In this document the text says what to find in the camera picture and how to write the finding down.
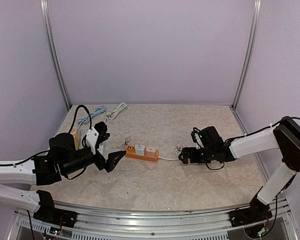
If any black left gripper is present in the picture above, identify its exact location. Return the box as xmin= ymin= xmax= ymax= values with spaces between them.
xmin=61 ymin=146 xmax=126 ymax=176

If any white power strip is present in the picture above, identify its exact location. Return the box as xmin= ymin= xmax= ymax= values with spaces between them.
xmin=97 ymin=142 xmax=105 ymax=155

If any orange power strip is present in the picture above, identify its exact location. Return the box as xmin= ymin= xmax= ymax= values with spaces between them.
xmin=125 ymin=144 xmax=159 ymax=162

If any yellow cube socket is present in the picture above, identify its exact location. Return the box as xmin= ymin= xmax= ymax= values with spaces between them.
xmin=73 ymin=135 xmax=80 ymax=150

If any white usb charger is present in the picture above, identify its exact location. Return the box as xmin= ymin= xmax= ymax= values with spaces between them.
xmin=134 ymin=144 xmax=146 ymax=157

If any pink plug adapter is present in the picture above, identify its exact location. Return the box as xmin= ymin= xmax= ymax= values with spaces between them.
xmin=145 ymin=146 xmax=157 ymax=158

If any beige cube socket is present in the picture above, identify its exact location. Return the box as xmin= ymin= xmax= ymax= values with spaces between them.
xmin=70 ymin=127 xmax=81 ymax=138

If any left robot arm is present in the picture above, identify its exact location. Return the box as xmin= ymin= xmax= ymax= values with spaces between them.
xmin=0 ymin=105 xmax=126 ymax=223

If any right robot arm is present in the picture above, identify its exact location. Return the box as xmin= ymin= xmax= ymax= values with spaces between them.
xmin=178 ymin=116 xmax=300 ymax=222

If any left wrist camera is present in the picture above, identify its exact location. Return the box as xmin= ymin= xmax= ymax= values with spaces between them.
xmin=85 ymin=127 xmax=99 ymax=155

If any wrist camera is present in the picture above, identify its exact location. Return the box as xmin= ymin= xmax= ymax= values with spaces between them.
xmin=85 ymin=127 xmax=99 ymax=155
xmin=191 ymin=130 xmax=204 ymax=148

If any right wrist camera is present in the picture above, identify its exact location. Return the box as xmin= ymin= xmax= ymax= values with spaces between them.
xmin=191 ymin=130 xmax=204 ymax=148

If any pinkish white charging cable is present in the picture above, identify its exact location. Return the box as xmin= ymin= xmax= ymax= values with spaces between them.
xmin=117 ymin=134 xmax=135 ymax=150

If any white power strip cable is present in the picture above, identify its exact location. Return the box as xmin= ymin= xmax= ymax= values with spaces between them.
xmin=103 ymin=102 xmax=129 ymax=123

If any aluminium front rail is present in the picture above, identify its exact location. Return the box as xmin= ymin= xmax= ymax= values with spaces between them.
xmin=13 ymin=198 xmax=295 ymax=240

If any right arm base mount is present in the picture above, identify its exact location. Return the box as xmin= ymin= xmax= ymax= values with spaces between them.
xmin=229 ymin=198 xmax=273 ymax=227

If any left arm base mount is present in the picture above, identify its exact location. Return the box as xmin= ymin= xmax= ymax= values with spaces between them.
xmin=33 ymin=202 xmax=78 ymax=228

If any left aluminium post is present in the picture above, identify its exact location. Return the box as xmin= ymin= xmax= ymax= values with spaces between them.
xmin=39 ymin=0 xmax=72 ymax=111

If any aluminium post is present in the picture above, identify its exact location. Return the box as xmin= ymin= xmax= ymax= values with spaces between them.
xmin=231 ymin=0 xmax=262 ymax=112
xmin=39 ymin=0 xmax=72 ymax=111

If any right aluminium post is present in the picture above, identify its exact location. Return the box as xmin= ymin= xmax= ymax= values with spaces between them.
xmin=231 ymin=0 xmax=262 ymax=112

